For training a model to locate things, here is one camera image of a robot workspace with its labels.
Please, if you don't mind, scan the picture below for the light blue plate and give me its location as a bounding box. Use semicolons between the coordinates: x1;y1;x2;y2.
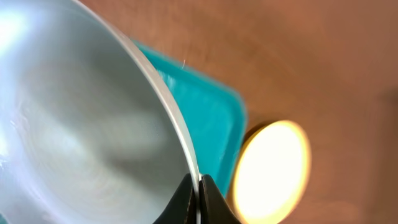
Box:
1;1;201;223

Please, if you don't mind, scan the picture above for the yellow-green plate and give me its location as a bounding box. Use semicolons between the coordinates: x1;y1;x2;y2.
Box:
229;120;312;223

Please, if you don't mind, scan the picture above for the teal plastic tray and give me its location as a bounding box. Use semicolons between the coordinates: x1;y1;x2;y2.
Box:
136;42;247;195

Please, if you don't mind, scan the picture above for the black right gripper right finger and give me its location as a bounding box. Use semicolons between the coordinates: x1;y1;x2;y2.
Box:
199;174;241;224

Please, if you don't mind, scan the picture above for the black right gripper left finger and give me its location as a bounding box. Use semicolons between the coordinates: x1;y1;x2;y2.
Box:
154;174;197;224

